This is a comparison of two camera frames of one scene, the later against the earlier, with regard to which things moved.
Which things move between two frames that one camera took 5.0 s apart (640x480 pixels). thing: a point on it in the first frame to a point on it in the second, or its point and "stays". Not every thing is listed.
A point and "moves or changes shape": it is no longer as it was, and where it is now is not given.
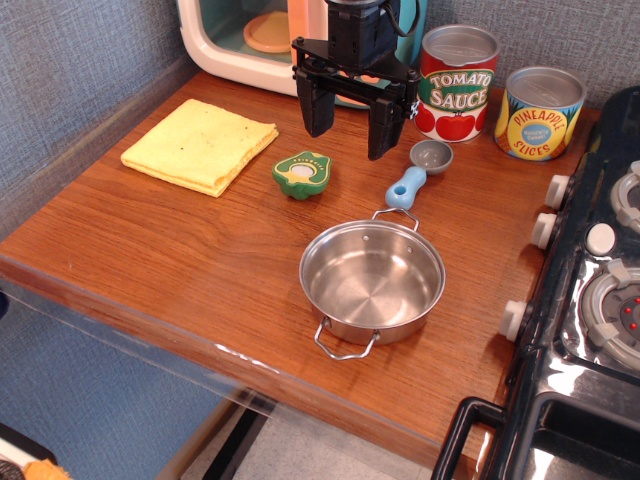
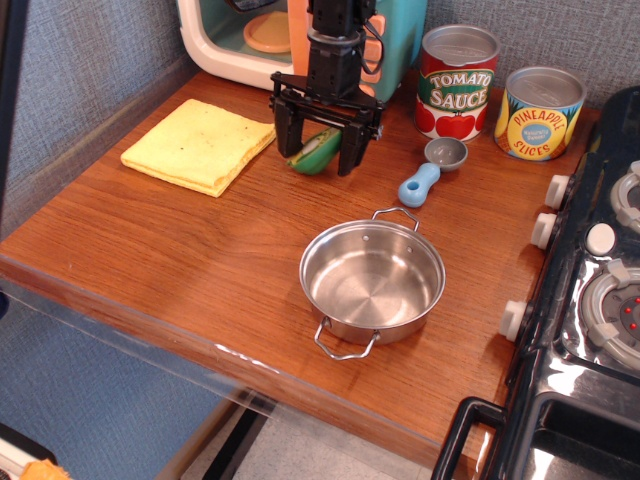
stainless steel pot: [378, 277] stays
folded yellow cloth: [199, 145] stays
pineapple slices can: [539, 114] stays
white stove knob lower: [512, 319] stays
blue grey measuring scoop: [428, 157] moves or changes shape
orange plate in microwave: [269, 32] stays
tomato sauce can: [456, 76] stays
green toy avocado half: [304, 175] to [319, 152]
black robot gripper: [359, 61] to [332, 88]
